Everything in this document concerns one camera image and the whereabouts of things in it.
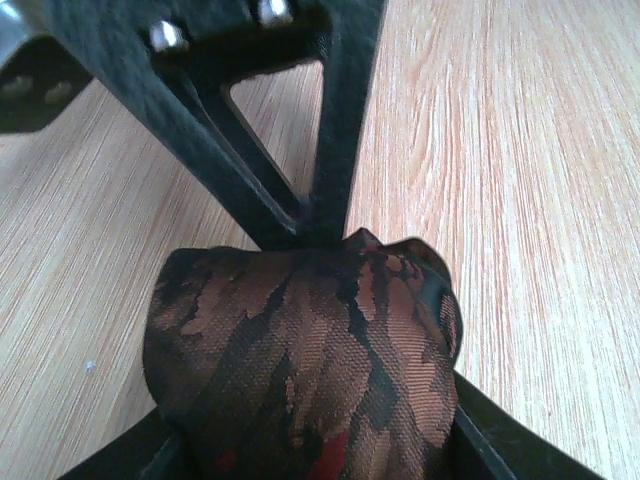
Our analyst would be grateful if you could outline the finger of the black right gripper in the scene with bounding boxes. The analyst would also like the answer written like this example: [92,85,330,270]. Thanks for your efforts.
[42,1,386,250]

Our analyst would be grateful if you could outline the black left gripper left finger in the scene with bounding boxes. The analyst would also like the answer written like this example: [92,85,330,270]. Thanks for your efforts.
[60,409,190,480]

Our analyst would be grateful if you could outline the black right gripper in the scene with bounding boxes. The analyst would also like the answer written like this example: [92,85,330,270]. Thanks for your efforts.
[1,0,93,134]

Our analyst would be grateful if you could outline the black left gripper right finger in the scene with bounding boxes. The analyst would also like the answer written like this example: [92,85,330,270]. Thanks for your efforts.
[451,374,602,480]

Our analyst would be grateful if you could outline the brown red patterned tie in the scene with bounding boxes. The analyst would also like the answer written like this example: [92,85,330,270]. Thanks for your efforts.
[143,229,462,479]

